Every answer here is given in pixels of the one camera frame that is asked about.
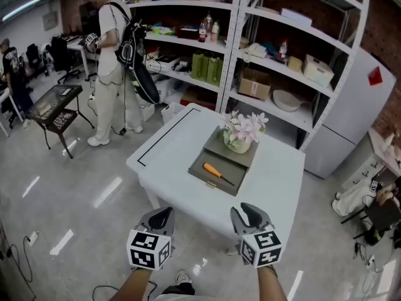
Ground grey drawer box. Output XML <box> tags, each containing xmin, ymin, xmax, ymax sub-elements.
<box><xmin>187</xmin><ymin>125</ymin><xmax>259</xmax><ymax>198</ymax></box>

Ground brown cardboard box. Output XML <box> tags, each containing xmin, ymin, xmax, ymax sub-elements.
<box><xmin>237</xmin><ymin>68</ymin><xmax>272</xmax><ymax>102</ymax></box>

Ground person's trouser leg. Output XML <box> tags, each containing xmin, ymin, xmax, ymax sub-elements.
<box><xmin>152</xmin><ymin>282</ymin><xmax>197</xmax><ymax>301</ymax></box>

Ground pink bottle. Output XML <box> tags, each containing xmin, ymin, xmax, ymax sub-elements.
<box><xmin>210</xmin><ymin>20</ymin><xmax>221</xmax><ymax>43</ymax></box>

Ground black floor cable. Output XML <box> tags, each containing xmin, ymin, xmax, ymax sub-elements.
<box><xmin>0</xmin><ymin>235</ymin><xmax>38</xmax><ymax>294</ymax></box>

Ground beige round basin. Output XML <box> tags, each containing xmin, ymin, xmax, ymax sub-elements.
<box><xmin>271</xmin><ymin>89</ymin><xmax>305</xmax><ymax>113</ymax></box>

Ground grey wall panel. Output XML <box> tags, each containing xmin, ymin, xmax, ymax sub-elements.
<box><xmin>41</xmin><ymin>10</ymin><xmax>59</xmax><ymax>31</ymax></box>

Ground person's right forearm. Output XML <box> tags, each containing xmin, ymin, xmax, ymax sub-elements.
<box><xmin>256</xmin><ymin>264</ymin><xmax>288</xmax><ymax>301</ymax></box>

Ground ceiling light tube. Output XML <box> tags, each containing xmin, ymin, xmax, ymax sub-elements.
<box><xmin>1</xmin><ymin>0</ymin><xmax>43</xmax><ymax>22</ymax></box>

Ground white drawer cabinet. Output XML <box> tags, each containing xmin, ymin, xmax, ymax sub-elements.
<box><xmin>340</xmin><ymin>127</ymin><xmax>401</xmax><ymax>194</ymax></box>

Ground white storage box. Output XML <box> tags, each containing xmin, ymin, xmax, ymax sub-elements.
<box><xmin>302</xmin><ymin>53</ymin><xmax>335</xmax><ymax>88</ymax></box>

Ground white plastic bin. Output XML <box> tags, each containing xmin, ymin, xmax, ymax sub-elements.
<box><xmin>160</xmin><ymin>102</ymin><xmax>186</xmax><ymax>125</ymax></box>

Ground person's shoe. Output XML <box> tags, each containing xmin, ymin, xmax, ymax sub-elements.
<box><xmin>175</xmin><ymin>269</ymin><xmax>193</xmax><ymax>285</ymax></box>

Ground black office chair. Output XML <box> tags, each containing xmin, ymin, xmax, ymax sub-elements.
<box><xmin>49</xmin><ymin>35</ymin><xmax>83</xmax><ymax>85</ymax></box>

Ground white refrigerator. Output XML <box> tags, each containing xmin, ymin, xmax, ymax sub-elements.
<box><xmin>301</xmin><ymin>46</ymin><xmax>398</xmax><ymax>180</ymax></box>

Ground black glass-top side table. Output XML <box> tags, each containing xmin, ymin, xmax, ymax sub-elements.
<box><xmin>26</xmin><ymin>83</ymin><xmax>95</xmax><ymax>160</ymax></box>

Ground white desk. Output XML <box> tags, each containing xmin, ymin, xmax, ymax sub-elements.
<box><xmin>66</xmin><ymin>38</ymin><xmax>102</xmax><ymax>78</ymax></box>

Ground white telephone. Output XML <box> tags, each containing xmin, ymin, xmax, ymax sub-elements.
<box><xmin>242</xmin><ymin>42</ymin><xmax>268</xmax><ymax>63</ymax></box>

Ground small beige box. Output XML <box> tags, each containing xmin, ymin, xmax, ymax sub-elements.
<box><xmin>287</xmin><ymin>55</ymin><xmax>303</xmax><ymax>73</ymax></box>

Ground pink flowers in pot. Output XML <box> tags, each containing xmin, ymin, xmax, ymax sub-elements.
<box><xmin>220</xmin><ymin>111</ymin><xmax>270</xmax><ymax>155</ymax></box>

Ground white metal shelving unit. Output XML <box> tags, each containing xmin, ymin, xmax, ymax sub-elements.
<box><xmin>124</xmin><ymin>0</ymin><xmax>371</xmax><ymax>152</ymax></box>

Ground orange handled screwdriver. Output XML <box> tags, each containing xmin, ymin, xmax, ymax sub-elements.
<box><xmin>202</xmin><ymin>162</ymin><xmax>236</xmax><ymax>187</ymax></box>

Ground red sticker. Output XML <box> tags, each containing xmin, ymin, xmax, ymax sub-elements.
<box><xmin>368</xmin><ymin>66</ymin><xmax>384</xmax><ymax>87</ymax></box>

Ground black backpack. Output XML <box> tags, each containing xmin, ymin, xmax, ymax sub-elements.
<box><xmin>113</xmin><ymin>1</ymin><xmax>161</xmax><ymax>105</ymax></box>

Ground person's left forearm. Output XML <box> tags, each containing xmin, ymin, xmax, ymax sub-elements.
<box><xmin>108</xmin><ymin>267</ymin><xmax>152</xmax><ymax>301</ymax></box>

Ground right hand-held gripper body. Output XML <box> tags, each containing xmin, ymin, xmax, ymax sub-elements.
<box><xmin>233</xmin><ymin>221</ymin><xmax>284</xmax><ymax>268</ymax></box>

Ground green carton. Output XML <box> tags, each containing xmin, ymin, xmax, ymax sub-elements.
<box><xmin>206</xmin><ymin>55</ymin><xmax>224</xmax><ymax>87</ymax></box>
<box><xmin>191</xmin><ymin>52</ymin><xmax>209</xmax><ymax>82</ymax></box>

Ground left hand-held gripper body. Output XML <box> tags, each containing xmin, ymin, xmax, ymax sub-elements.
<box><xmin>126</xmin><ymin>213</ymin><xmax>176</xmax><ymax>272</ymax></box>

